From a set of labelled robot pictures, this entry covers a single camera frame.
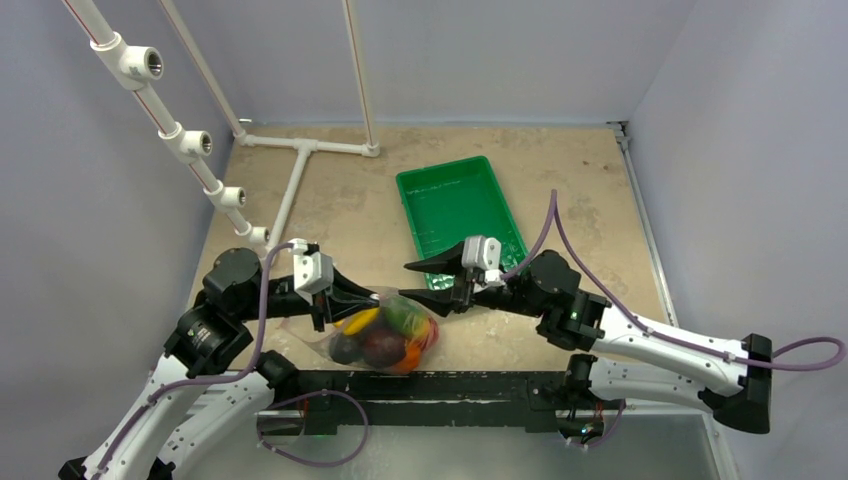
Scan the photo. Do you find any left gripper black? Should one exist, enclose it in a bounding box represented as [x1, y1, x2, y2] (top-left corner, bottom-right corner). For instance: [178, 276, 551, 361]
[237, 262, 380, 330]

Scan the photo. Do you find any yellow bell pepper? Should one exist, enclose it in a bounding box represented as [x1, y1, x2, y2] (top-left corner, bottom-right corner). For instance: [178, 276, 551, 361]
[333, 307, 380, 336]

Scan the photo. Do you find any purple eggplant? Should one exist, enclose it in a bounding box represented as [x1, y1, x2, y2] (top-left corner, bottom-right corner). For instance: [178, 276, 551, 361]
[328, 334, 363, 365]

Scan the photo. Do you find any green orange mango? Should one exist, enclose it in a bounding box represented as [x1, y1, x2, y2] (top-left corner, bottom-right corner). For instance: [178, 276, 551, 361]
[381, 296, 431, 339]

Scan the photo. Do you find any clear zip top bag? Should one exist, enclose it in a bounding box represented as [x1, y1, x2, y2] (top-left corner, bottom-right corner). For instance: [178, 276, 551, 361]
[287, 288, 438, 374]

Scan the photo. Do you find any dark red apple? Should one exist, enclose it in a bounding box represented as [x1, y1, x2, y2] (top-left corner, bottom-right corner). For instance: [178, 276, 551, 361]
[362, 330, 406, 369]

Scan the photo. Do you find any red tomato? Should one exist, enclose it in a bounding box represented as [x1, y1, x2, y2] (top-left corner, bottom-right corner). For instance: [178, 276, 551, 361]
[420, 317, 439, 351]

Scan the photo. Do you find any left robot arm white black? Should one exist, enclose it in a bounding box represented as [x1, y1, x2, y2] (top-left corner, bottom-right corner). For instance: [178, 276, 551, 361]
[58, 240, 380, 479]

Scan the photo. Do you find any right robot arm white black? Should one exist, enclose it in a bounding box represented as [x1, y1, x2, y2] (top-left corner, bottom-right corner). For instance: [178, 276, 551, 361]
[400, 236, 773, 434]

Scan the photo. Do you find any green plastic tray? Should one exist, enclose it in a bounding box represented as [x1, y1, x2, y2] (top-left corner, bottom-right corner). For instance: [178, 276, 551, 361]
[396, 156, 528, 272]

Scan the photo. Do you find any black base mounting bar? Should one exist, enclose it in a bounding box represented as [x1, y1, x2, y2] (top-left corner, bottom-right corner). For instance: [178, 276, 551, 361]
[278, 370, 598, 435]

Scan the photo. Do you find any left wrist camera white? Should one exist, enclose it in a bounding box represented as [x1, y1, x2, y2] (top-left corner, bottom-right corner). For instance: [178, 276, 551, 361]
[287, 238, 334, 306]

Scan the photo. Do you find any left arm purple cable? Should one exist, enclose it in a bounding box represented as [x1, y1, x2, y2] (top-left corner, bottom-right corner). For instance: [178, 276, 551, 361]
[89, 243, 296, 480]

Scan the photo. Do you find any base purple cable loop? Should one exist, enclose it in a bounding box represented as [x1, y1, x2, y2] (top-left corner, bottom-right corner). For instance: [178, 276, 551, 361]
[255, 388, 370, 469]

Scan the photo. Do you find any aluminium frame rail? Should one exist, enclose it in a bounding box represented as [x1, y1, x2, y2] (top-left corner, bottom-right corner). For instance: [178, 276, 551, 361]
[172, 121, 740, 480]

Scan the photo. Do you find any white PVC pipe frame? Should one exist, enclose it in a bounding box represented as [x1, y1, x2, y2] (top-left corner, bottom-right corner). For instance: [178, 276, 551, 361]
[63, 1, 381, 256]

